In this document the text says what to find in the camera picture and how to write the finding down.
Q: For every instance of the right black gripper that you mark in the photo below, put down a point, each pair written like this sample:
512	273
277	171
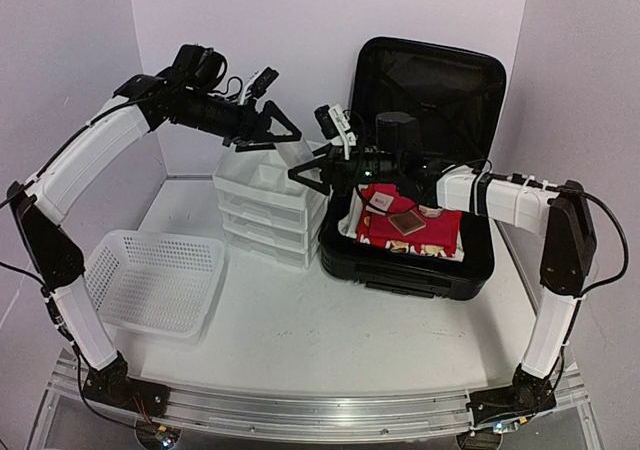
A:
332	168

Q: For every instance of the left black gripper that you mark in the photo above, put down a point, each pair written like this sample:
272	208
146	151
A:
260	132

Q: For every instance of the small pink square box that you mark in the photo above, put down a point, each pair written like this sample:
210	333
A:
380	204

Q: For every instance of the square bronze compact case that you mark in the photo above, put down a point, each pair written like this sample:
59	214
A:
407	223

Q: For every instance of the black ribbed hard-shell suitcase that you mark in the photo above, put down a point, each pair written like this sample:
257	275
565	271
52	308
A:
429	110

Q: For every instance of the translucent pink cylindrical container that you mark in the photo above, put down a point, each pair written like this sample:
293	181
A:
295	153

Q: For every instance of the octagonal beige powder jar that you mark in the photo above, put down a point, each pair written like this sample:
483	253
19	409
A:
430	213

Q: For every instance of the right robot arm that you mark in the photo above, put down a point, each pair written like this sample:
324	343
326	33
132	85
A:
560	214

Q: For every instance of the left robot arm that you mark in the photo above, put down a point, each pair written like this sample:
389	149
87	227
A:
79	177

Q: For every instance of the magenta folded cloth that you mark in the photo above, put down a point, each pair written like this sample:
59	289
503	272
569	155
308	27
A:
441	232

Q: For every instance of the white plastic drawer organizer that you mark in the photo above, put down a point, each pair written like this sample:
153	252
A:
264	212

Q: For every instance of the red patterned folded garment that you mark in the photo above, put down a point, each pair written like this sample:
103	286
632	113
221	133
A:
395	224

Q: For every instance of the white perforated plastic basket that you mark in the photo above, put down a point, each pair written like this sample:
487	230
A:
159	285

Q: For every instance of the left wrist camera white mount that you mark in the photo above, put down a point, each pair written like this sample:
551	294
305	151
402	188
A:
257	85

